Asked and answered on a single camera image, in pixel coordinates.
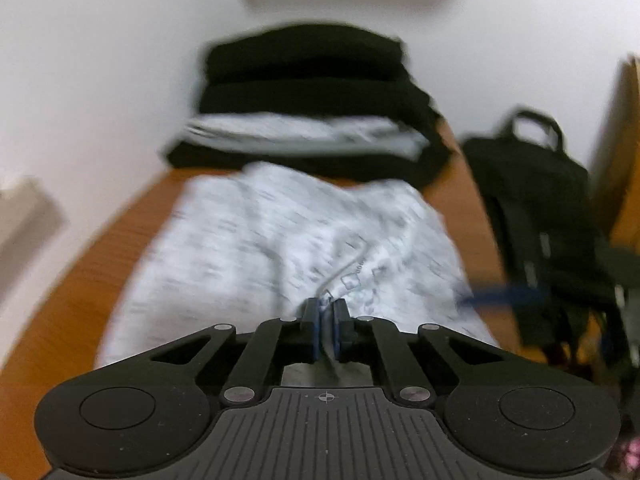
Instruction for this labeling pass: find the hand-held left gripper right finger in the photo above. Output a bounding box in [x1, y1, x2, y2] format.
[332, 298, 504, 406]

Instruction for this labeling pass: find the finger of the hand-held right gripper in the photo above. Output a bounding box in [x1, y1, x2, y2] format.
[456, 284, 549, 310]

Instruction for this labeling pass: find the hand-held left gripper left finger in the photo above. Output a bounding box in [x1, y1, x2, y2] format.
[149, 298, 322, 406]

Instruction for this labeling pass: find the pink cloth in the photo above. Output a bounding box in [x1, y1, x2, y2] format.
[614, 435, 640, 478]

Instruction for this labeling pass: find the wooden furniture panel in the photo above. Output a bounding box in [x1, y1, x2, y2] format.
[597, 54, 640, 248]

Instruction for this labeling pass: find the grey folded garment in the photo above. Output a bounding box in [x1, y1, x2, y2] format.
[181, 112, 421, 158]

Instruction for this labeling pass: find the beige window sill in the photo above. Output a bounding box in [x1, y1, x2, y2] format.
[0, 176, 68, 266]

